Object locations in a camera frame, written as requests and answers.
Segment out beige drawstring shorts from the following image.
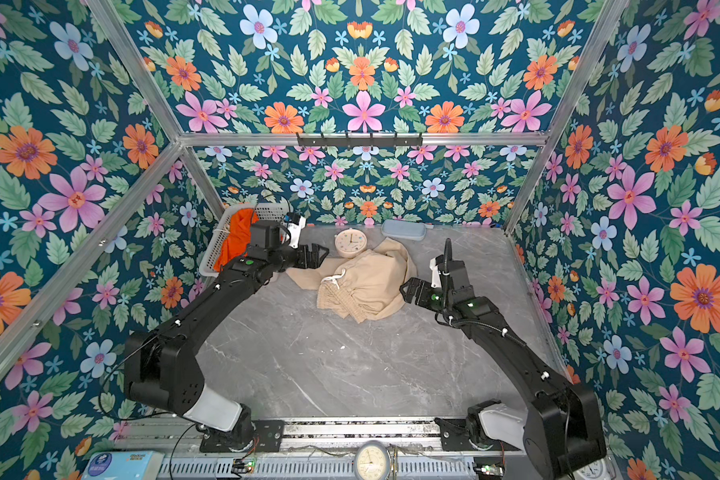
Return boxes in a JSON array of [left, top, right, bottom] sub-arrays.
[[286, 238, 417, 323]]

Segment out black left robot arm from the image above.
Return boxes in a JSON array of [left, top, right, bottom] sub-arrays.
[[123, 220, 329, 451]]

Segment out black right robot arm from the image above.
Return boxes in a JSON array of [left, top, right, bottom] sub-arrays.
[[400, 253, 607, 479]]

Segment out orange shorts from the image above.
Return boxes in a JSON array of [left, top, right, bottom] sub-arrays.
[[214, 209, 259, 272]]

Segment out white plastic laundry basket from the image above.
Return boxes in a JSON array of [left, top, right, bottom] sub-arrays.
[[198, 203, 289, 278]]

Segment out pink round alarm clock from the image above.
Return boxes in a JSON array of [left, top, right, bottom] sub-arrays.
[[334, 228, 368, 259]]

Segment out grey-blue pencil case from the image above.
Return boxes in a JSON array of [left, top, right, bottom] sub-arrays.
[[382, 219, 428, 241]]

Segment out beige round front clock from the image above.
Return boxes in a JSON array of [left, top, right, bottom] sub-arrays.
[[353, 441, 392, 480]]

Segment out white round corner clock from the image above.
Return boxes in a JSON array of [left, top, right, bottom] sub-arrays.
[[574, 459, 613, 480]]

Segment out blue tissue pack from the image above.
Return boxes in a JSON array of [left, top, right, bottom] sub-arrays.
[[81, 451, 164, 480]]

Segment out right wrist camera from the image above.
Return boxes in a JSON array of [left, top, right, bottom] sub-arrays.
[[429, 258, 442, 289]]

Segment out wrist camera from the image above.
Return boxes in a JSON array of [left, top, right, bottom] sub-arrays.
[[429, 258, 442, 289], [283, 212, 306, 248]]

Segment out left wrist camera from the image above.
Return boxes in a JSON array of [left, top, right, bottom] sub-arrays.
[[283, 212, 306, 248]]

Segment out black wall hook rail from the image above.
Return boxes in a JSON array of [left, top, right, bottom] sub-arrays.
[[296, 133, 424, 148]]

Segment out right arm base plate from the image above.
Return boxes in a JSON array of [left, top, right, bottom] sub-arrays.
[[434, 417, 519, 453]]

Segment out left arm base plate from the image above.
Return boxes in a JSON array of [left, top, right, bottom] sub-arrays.
[[199, 420, 285, 454]]

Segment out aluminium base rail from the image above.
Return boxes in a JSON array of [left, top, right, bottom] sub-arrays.
[[110, 416, 619, 480]]

